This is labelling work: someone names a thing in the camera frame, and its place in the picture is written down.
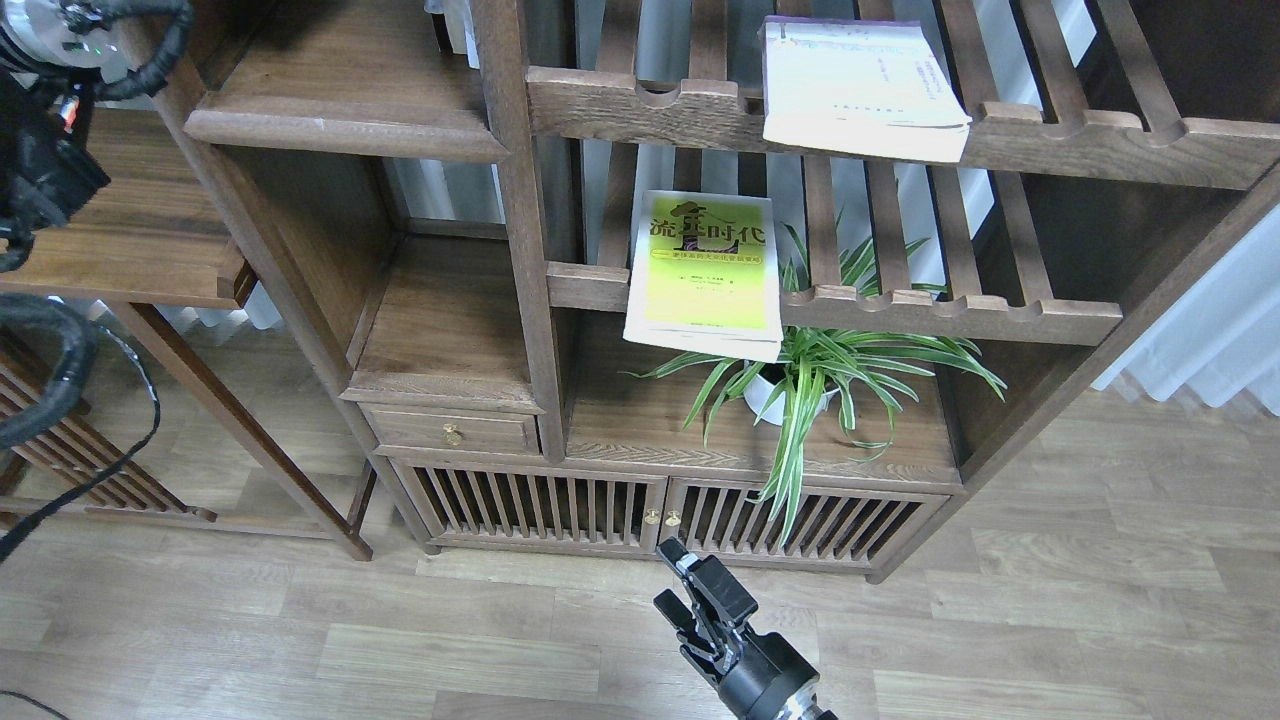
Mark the wooden side table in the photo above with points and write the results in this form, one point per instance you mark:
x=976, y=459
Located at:
x=153, y=238

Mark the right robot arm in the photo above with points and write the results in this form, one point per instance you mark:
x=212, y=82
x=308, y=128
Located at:
x=756, y=676

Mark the white plant pot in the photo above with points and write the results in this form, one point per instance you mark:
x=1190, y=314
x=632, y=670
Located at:
x=759, y=391

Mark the white curtain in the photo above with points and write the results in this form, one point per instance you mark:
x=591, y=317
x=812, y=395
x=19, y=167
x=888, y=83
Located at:
x=1221, y=338

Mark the slatted wooden rack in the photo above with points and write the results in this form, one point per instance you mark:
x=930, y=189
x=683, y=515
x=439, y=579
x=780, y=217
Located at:
x=73, y=451

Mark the brass drawer knob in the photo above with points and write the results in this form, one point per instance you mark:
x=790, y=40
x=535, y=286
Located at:
x=452, y=435

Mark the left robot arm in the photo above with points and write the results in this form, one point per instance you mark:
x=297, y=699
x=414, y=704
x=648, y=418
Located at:
x=53, y=56

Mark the dark wooden bookshelf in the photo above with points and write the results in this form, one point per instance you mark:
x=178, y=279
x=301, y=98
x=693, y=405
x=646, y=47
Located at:
x=449, y=244

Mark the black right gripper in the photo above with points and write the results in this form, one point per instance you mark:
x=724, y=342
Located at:
x=755, y=676

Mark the green spider plant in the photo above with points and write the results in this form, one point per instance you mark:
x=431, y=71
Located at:
x=875, y=360

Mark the yellow green book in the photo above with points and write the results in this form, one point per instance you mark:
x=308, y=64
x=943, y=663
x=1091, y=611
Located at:
x=705, y=276

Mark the white paperback book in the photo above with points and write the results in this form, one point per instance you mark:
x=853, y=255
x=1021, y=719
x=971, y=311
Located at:
x=865, y=87

